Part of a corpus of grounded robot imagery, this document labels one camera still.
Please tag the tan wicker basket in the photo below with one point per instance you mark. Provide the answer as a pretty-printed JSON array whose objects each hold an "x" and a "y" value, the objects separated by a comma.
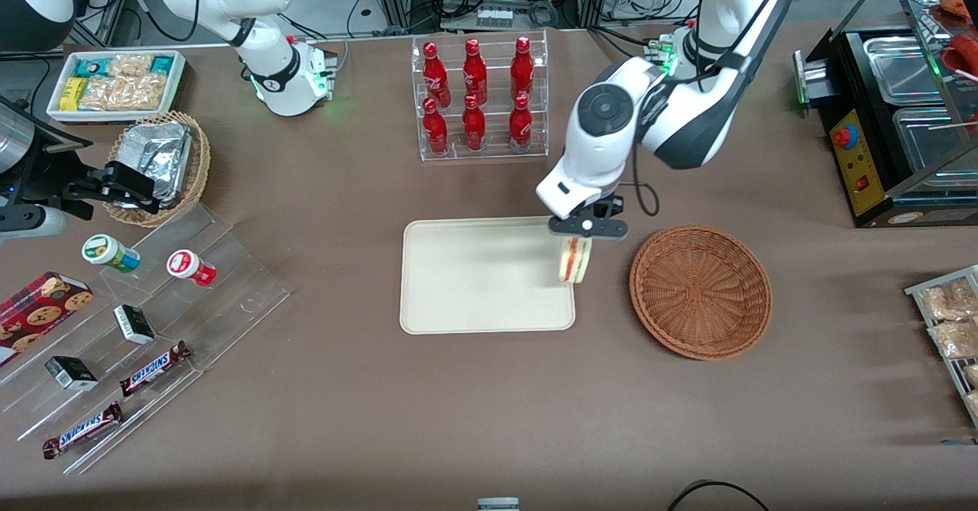
[{"x": 200, "y": 160}]

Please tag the triangular layered sandwich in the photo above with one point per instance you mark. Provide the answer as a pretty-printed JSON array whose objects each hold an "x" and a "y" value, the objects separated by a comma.
[{"x": 575, "y": 260}]

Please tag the red cola bottle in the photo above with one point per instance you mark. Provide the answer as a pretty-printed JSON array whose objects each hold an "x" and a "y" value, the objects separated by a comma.
[
  {"x": 435, "y": 129},
  {"x": 520, "y": 125},
  {"x": 435, "y": 68},
  {"x": 522, "y": 60},
  {"x": 474, "y": 127},
  {"x": 474, "y": 64}
]

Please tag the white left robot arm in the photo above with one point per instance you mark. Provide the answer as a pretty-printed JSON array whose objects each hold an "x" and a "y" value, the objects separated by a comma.
[{"x": 688, "y": 121}]

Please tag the clear acrylic step display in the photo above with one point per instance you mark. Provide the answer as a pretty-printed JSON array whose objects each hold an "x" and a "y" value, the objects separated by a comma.
[{"x": 237, "y": 282}]

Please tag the silver foil package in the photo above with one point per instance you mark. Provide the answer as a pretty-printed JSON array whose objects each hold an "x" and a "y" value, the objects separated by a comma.
[{"x": 157, "y": 156}]

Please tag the orange food piece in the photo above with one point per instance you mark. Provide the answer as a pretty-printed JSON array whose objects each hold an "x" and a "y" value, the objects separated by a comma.
[{"x": 959, "y": 4}]

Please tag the red food piece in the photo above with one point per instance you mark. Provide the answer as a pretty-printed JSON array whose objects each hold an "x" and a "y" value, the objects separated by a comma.
[{"x": 966, "y": 53}]

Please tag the white power strip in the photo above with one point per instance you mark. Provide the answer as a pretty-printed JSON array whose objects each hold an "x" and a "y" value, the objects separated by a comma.
[{"x": 494, "y": 17}]

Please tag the steel pan in warmer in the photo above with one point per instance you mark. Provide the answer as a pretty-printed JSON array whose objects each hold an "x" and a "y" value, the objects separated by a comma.
[
  {"x": 928, "y": 140},
  {"x": 901, "y": 68}
]

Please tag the clear bag of snacks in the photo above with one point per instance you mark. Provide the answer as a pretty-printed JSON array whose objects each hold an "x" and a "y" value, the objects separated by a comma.
[
  {"x": 973, "y": 404},
  {"x": 955, "y": 339},
  {"x": 972, "y": 375},
  {"x": 947, "y": 301}
]

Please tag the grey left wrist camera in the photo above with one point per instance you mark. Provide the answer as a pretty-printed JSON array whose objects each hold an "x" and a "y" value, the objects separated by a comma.
[{"x": 588, "y": 226}]

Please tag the cream rectangular serving tray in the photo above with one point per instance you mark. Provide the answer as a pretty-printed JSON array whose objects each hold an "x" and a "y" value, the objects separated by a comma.
[{"x": 481, "y": 282}]

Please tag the red lid snack cup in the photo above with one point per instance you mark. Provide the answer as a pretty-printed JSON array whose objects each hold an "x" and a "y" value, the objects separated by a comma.
[{"x": 189, "y": 266}]

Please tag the teal snack packet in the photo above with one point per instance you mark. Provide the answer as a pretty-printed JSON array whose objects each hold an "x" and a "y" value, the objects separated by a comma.
[
  {"x": 93, "y": 66},
  {"x": 162, "y": 64}
]

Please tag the small black box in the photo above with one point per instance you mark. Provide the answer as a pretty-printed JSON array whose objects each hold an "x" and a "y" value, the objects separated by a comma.
[
  {"x": 71, "y": 373},
  {"x": 134, "y": 324}
]

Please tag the yellow snack packet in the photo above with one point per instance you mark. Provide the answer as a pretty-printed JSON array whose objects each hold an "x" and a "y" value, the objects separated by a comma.
[{"x": 72, "y": 93}]

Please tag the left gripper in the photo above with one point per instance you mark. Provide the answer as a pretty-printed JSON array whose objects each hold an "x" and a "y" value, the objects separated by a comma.
[{"x": 609, "y": 207}]

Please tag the black food warmer yellow panel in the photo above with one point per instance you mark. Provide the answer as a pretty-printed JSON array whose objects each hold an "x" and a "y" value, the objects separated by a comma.
[{"x": 859, "y": 160}]

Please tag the small grey device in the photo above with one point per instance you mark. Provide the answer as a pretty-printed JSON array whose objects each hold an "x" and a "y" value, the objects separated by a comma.
[{"x": 498, "y": 505}]

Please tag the green lid snack cup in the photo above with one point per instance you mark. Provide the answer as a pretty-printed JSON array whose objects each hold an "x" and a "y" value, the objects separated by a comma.
[{"x": 107, "y": 253}]

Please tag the red cookie box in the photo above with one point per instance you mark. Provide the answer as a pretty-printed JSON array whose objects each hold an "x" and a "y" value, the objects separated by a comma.
[{"x": 38, "y": 312}]

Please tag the grey box with green light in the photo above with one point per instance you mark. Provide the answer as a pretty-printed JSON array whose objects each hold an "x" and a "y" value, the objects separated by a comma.
[{"x": 811, "y": 76}]

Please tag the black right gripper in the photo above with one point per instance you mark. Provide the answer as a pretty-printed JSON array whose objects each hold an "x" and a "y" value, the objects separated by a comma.
[{"x": 55, "y": 177}]

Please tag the Snickers chocolate bar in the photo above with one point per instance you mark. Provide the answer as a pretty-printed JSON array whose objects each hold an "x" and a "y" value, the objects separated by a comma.
[
  {"x": 153, "y": 370},
  {"x": 82, "y": 429}
]

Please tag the white rectangular snack bin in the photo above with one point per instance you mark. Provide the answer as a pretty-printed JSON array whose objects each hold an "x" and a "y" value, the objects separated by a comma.
[{"x": 55, "y": 110}]

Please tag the small blue object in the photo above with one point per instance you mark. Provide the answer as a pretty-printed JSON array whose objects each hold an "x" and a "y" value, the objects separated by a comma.
[{"x": 959, "y": 442}]

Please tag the clear bag of crackers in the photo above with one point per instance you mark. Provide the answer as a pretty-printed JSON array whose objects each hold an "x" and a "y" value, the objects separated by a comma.
[
  {"x": 122, "y": 92},
  {"x": 130, "y": 64}
]

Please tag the round brown wicker basket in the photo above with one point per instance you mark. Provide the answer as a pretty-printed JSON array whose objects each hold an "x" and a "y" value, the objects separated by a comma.
[{"x": 699, "y": 293}]

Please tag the clear acrylic bottle rack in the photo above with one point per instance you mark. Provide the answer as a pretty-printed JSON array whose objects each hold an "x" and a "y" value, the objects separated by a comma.
[{"x": 493, "y": 156}]

